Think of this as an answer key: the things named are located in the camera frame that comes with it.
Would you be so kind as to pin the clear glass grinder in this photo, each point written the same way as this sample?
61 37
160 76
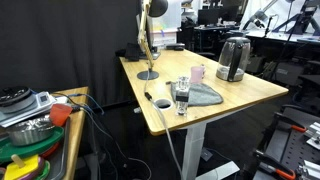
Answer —
182 96

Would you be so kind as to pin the pink plastic cup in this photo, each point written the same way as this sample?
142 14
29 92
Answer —
196 74

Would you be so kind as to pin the gray cloth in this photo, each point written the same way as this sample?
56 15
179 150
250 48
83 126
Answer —
204 95

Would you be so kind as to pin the black stapler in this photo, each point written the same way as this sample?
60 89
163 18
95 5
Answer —
175 46

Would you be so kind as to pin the black box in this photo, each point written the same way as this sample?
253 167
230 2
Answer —
132 52

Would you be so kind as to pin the clear plastic storage drawers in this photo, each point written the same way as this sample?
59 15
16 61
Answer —
166 33

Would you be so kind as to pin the white desk leg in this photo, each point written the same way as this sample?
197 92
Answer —
193 150

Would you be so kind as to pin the black computer monitor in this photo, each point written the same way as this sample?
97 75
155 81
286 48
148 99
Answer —
208 16
229 13

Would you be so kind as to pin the orange plastic cup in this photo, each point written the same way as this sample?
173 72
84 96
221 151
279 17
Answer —
60 114

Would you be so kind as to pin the black curtain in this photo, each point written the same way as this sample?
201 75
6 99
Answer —
66 43

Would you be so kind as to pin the white kitchen scale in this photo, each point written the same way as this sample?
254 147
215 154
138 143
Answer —
41 100

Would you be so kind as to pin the gray metal tray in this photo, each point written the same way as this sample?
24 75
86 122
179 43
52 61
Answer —
60 156

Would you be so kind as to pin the metal bowl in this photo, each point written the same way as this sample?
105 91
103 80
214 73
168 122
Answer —
30 131

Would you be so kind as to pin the black perforated cart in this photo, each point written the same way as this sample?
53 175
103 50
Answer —
286 146

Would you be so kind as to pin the black round disc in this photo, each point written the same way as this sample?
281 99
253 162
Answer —
13 94

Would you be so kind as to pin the green plate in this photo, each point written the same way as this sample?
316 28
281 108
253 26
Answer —
20 150

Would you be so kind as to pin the yellow toy block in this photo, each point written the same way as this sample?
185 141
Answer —
23 170

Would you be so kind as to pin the aluminium extrusion piece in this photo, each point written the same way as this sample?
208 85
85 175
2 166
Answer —
310 170
315 133

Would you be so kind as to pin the black tripod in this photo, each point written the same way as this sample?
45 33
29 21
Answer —
305 16

